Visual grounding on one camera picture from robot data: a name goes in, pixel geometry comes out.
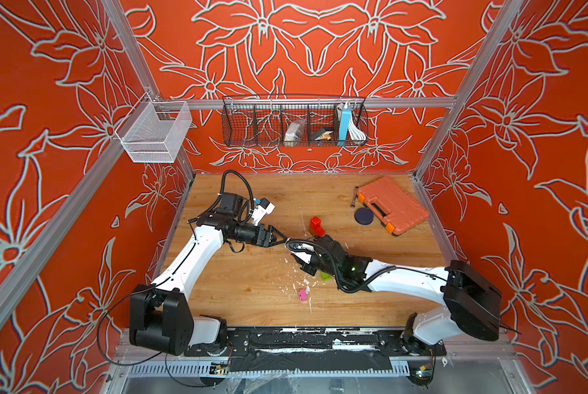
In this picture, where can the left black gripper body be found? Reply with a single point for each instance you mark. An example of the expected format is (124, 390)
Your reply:
(255, 235)

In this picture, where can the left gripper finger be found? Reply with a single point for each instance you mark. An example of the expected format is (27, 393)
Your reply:
(275, 234)
(276, 243)

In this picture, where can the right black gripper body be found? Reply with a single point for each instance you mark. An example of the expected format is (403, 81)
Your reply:
(315, 265)

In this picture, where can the small red lego brick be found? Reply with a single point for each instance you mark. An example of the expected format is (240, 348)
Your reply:
(317, 227)

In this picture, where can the pink lego brick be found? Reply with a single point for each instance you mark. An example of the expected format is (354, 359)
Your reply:
(302, 295)

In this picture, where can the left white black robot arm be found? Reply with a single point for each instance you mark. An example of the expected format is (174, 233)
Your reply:
(160, 319)

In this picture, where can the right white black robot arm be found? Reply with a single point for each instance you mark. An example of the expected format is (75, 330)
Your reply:
(467, 302)

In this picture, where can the dark round disc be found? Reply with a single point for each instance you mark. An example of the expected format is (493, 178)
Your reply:
(364, 216)

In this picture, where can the screwdriver bit beside case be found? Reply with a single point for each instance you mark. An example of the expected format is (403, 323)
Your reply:
(354, 197)

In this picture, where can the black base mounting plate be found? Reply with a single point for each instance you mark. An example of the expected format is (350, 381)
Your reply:
(315, 349)

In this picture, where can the orange plastic tool case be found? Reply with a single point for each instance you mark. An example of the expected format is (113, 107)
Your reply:
(397, 209)

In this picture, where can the grey plastic bag in basket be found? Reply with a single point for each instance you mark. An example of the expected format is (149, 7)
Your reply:
(294, 134)

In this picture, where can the black item in basket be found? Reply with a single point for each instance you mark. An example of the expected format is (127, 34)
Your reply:
(322, 135)

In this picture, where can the light blue box in basket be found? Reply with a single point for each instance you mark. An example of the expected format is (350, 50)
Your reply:
(345, 119)

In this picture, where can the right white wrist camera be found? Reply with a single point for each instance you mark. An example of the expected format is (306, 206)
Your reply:
(303, 256)

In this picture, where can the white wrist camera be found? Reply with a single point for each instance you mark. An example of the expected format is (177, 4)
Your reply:
(303, 256)
(262, 208)

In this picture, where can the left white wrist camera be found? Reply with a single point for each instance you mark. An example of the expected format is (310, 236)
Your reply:
(262, 208)

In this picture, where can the black wire wall basket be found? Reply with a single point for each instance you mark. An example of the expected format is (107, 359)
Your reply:
(262, 120)

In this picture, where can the clear acrylic wall box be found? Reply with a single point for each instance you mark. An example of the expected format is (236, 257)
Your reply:
(154, 134)

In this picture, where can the white slotted cable duct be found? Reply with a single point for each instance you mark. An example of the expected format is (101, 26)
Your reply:
(179, 369)

